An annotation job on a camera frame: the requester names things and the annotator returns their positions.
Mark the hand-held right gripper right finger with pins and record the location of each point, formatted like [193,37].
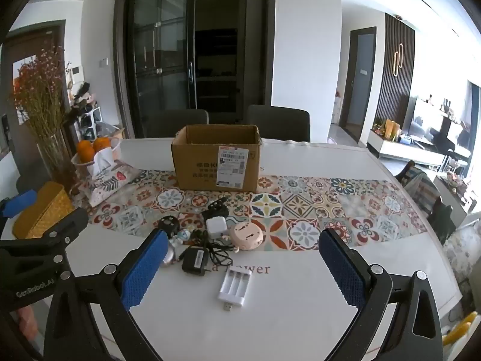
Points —
[344,267]

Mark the black rectangular device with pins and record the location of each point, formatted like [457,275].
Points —
[214,210]

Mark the white shoe rack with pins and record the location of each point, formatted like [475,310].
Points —
[88,122]

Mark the white fruit basket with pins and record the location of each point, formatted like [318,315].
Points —
[114,146]

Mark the glass vase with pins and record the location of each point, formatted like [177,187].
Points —
[54,158]

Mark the dark grey dining chair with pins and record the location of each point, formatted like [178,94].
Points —
[278,122]
[176,124]

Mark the dark glass sliding door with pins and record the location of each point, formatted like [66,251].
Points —
[161,56]

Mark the person's left forearm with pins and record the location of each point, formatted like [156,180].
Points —
[27,321]

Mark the brown entrance door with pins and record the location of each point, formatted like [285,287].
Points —
[22,128]

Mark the white cube charger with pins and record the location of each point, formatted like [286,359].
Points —
[216,227]

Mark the brown cardboard box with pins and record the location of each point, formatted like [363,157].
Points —
[195,165]

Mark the red door poster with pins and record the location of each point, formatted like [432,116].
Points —
[22,75]

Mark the orange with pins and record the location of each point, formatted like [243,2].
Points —
[102,144]
[85,151]

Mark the dark slatted wall panel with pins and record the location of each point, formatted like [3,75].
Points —
[385,90]

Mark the white astronaut figurine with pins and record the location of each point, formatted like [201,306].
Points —
[179,237]

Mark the yellow woven box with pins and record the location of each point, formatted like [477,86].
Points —
[41,207]

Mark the small floor cardboard box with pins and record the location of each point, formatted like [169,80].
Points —
[119,133]

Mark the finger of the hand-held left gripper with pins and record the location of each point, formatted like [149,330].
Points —
[18,203]
[67,223]

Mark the white battery charger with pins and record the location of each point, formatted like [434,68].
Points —
[235,284]

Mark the yellow plastic object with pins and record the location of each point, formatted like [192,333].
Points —
[460,331]

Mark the leaf-print tissue box cover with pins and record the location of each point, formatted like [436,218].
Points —
[112,186]

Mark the dried flower bunch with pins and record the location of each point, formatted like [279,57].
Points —
[41,94]

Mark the pink round device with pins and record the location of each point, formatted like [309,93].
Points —
[248,236]

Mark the wall light switch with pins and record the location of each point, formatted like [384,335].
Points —
[103,61]

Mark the white tissue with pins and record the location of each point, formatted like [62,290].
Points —
[103,161]

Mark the wall intercom panel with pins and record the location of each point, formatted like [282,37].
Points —
[78,74]

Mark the white television cabinet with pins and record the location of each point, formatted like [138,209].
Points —
[398,150]

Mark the television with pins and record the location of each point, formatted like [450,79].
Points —
[428,120]

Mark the gold loop wall lamp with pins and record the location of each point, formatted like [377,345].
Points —
[395,64]

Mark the grey interior door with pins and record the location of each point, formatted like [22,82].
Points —
[360,82]

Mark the dark wooden chair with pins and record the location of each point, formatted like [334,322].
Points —
[439,214]

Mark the black round object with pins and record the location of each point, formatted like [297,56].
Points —
[169,223]

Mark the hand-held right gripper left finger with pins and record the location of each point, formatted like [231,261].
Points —
[144,267]

